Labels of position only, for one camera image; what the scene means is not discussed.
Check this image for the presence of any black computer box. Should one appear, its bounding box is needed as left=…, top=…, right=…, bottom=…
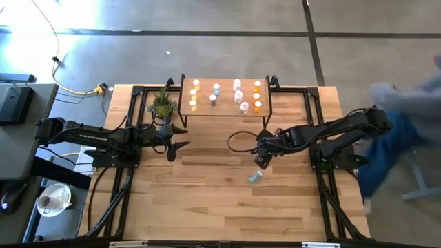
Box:
left=0, top=85, right=35, bottom=125

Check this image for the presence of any dark grey desk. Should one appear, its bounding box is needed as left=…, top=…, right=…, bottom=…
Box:
left=0, top=82, right=59, bottom=182

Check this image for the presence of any black computer mouse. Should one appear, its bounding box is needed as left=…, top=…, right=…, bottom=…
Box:
left=0, top=182, right=28, bottom=215

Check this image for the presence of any person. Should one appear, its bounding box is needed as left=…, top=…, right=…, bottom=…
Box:
left=358, top=54, right=441, bottom=214

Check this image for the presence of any white coffee cup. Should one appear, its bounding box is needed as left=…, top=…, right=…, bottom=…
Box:
left=37, top=194, right=52, bottom=211

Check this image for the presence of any white paper sheet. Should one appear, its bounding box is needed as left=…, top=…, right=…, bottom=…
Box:
left=74, top=146, right=97, bottom=175

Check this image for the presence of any crumpled white napkin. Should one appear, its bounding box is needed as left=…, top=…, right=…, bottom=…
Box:
left=51, top=185, right=72, bottom=209

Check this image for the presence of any wooden shelf black metal frame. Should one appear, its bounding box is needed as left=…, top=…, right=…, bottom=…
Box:
left=178, top=73, right=280, bottom=129

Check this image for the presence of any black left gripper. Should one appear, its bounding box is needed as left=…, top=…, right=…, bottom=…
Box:
left=156, top=115, right=191, bottom=163

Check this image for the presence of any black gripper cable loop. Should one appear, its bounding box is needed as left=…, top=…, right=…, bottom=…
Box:
left=227, top=130, right=266, bottom=154

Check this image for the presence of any silver aluminium extrusion post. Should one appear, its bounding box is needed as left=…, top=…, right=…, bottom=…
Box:
left=302, top=242, right=340, bottom=248
left=109, top=240, right=149, bottom=248

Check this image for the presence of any black aluminium rig frame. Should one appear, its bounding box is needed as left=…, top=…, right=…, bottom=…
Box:
left=84, top=85, right=371, bottom=242

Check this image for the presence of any potted green succulent plant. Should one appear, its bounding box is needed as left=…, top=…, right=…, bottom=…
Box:
left=146, top=86, right=178, bottom=120

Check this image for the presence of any clear small bottle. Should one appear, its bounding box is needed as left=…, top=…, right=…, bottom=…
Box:
left=247, top=170, right=263, bottom=184

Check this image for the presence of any yellow extension cable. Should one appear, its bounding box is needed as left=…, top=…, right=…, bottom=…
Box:
left=30, top=0, right=108, bottom=96

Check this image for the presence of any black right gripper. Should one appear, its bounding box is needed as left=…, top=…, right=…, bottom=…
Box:
left=254, top=129, right=292, bottom=170

